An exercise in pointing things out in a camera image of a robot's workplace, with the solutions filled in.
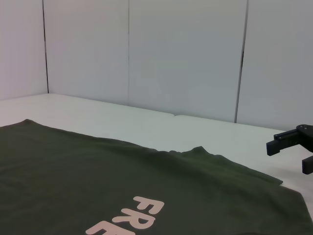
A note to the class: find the dark green FREE t-shirt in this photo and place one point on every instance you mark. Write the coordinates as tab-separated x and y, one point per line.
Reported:
73	176

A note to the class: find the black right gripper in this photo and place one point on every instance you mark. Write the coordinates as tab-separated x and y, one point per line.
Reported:
307	137

